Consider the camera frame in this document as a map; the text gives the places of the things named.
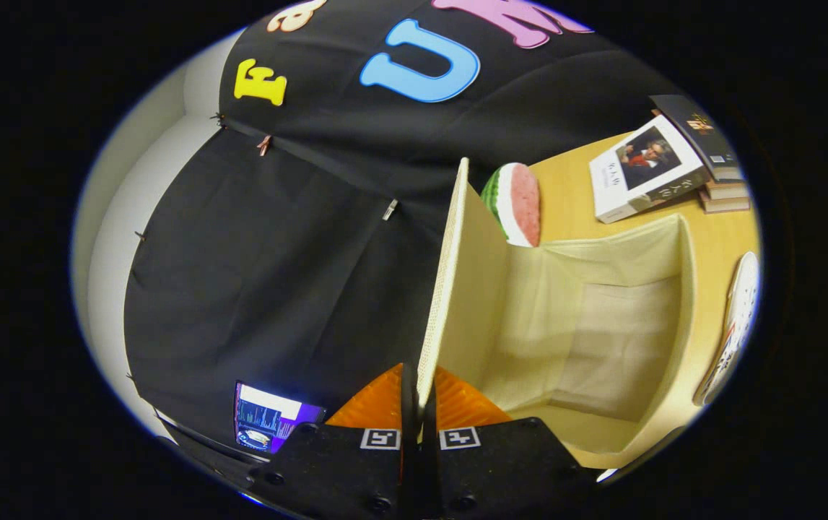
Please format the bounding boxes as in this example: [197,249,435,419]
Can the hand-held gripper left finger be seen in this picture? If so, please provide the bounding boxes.
[248,363,418,520]

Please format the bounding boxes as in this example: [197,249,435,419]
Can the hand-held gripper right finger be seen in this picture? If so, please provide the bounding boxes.
[417,366,602,520]

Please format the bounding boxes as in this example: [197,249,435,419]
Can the beige fabric storage box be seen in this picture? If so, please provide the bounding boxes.
[417,157,700,470]

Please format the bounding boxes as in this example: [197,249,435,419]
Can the white striped canvas shoe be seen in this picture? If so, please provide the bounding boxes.
[694,251,761,407]

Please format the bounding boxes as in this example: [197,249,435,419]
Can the lit computer screen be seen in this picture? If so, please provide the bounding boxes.
[233,381,326,454]

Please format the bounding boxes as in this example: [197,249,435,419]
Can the black backdrop cloth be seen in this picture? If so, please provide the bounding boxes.
[125,0,681,463]

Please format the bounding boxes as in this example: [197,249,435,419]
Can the watermelon slice toy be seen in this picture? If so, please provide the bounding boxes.
[481,162,542,248]

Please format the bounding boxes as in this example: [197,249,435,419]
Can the white portrait cover book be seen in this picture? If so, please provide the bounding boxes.
[589,114,712,225]

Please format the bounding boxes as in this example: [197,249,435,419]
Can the black cover book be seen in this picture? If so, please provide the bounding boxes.
[648,94,743,183]

